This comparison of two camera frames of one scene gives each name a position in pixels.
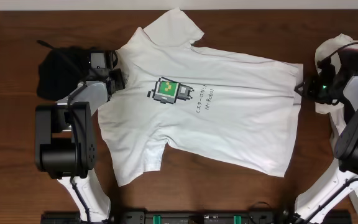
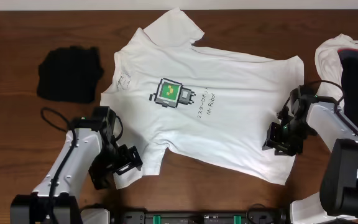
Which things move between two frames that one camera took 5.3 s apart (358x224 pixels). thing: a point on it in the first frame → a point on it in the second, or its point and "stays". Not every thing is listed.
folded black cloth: [61, 70] stays
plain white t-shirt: [332, 49] stays
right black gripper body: [321, 92] → [289, 139]
